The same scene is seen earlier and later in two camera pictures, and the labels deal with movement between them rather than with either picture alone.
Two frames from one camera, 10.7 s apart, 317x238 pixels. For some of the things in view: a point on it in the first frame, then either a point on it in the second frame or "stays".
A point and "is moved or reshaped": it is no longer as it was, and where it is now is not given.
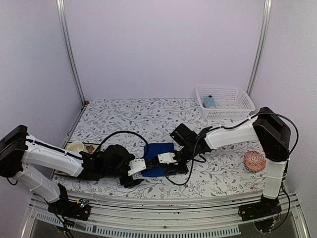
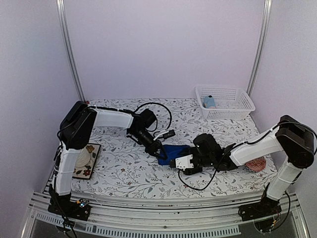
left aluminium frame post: x=68 y=47 stays
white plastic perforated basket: x=219 y=102 stays
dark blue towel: x=151 y=150 is moved or reshaped
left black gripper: x=130 y=182 to x=152 y=148
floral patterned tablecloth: x=156 y=145 stays
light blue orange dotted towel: x=209 y=102 stays
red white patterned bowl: x=254 y=161 stays
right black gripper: x=176 y=169 to x=191 y=171
